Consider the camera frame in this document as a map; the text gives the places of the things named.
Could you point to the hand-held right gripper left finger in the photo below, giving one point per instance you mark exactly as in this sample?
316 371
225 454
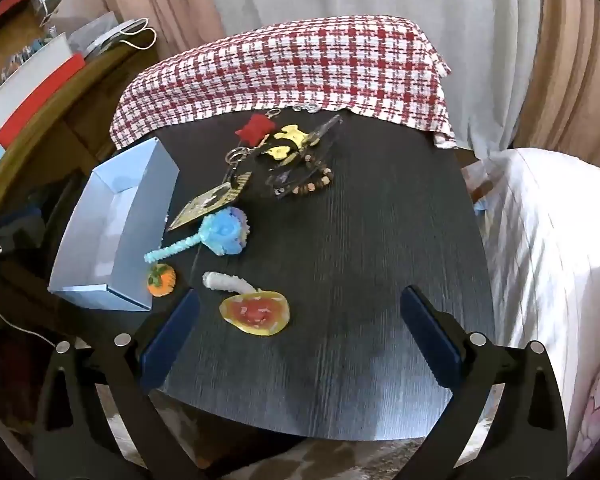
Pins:
172 340

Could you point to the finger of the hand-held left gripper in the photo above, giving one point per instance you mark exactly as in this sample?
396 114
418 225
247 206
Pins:
10 245

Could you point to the red and white checked cloth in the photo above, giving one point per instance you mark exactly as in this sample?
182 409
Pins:
280 70

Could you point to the white and blue cardboard box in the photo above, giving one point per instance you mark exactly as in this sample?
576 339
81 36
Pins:
110 240

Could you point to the wooden cabinet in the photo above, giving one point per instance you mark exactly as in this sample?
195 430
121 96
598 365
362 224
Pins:
70 110

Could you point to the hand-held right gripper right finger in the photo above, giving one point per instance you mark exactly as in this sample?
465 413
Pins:
430 340

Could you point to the pink floral blanket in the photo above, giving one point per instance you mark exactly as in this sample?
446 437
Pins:
597 410

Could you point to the small silver key rings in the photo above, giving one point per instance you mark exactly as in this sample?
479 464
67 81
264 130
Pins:
307 107

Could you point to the white bed sheet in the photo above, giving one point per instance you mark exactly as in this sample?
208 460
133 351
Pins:
545 240

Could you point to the red and white flat box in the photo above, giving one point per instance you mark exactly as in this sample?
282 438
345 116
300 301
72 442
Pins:
35 90

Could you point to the orange crochet persimmon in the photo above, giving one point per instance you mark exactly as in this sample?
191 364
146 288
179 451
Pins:
161 282

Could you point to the silver paper bag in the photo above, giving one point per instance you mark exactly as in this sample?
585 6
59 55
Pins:
105 35

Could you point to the crochet mushroom with red cap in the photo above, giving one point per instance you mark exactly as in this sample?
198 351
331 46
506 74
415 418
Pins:
255 312

